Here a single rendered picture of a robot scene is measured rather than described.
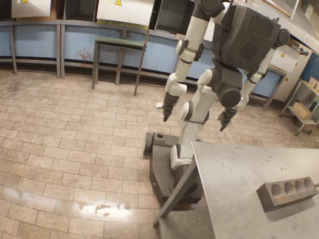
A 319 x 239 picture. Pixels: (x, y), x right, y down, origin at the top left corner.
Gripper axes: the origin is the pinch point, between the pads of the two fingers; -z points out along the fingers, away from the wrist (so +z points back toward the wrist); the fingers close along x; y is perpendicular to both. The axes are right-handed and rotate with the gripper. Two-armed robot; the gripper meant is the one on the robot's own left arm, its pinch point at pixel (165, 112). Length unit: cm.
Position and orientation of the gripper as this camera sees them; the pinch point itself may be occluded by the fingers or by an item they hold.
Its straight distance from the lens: 124.5
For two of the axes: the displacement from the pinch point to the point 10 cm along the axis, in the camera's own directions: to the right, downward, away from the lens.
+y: -9.7, -1.7, -1.6
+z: 2.3, -6.2, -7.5
